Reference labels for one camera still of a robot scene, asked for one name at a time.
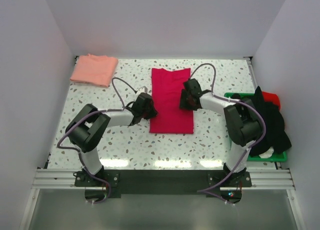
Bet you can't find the crimson red t-shirt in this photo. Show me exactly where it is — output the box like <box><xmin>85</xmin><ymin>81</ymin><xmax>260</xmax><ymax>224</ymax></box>
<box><xmin>149</xmin><ymin>68</ymin><xmax>194</xmax><ymax>135</ymax></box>

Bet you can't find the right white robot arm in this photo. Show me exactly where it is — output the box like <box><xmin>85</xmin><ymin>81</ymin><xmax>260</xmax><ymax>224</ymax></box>
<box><xmin>179</xmin><ymin>78</ymin><xmax>267</xmax><ymax>187</ymax></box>

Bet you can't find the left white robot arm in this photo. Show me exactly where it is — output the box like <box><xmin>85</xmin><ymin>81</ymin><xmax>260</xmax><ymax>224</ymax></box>
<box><xmin>57</xmin><ymin>92</ymin><xmax>158</xmax><ymax>186</ymax></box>

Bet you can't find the folded peach t-shirt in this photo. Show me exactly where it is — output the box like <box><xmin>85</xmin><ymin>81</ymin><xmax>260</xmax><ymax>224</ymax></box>
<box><xmin>70</xmin><ymin>54</ymin><xmax>119</xmax><ymax>88</ymax></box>

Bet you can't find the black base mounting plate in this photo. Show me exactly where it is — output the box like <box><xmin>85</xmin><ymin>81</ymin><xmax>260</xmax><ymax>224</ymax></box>
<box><xmin>73</xmin><ymin>169</ymin><xmax>252</xmax><ymax>203</ymax></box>

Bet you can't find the red garment in bin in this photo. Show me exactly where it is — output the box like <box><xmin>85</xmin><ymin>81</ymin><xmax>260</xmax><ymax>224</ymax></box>
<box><xmin>262</xmin><ymin>91</ymin><xmax>281</xmax><ymax>110</ymax></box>

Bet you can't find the black garment in bin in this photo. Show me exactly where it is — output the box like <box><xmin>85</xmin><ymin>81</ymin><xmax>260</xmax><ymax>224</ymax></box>
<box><xmin>229</xmin><ymin>86</ymin><xmax>293</xmax><ymax>158</ymax></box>

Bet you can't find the white cloth in bin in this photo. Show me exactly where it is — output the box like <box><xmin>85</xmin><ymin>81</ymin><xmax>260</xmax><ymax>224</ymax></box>
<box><xmin>258</xmin><ymin>147</ymin><xmax>274</xmax><ymax>159</ymax></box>

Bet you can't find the green plastic bin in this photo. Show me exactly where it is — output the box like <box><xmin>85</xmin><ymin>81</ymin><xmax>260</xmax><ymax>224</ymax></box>
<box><xmin>223</xmin><ymin>92</ymin><xmax>288</xmax><ymax>163</ymax></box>

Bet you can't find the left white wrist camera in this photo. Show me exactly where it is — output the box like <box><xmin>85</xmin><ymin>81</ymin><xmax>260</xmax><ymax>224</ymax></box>
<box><xmin>136</xmin><ymin>86</ymin><xmax>148</xmax><ymax>95</ymax></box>

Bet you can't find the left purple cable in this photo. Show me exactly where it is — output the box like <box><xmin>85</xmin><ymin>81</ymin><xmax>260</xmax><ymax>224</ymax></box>
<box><xmin>56</xmin><ymin>77</ymin><xmax>141</xmax><ymax>205</ymax></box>

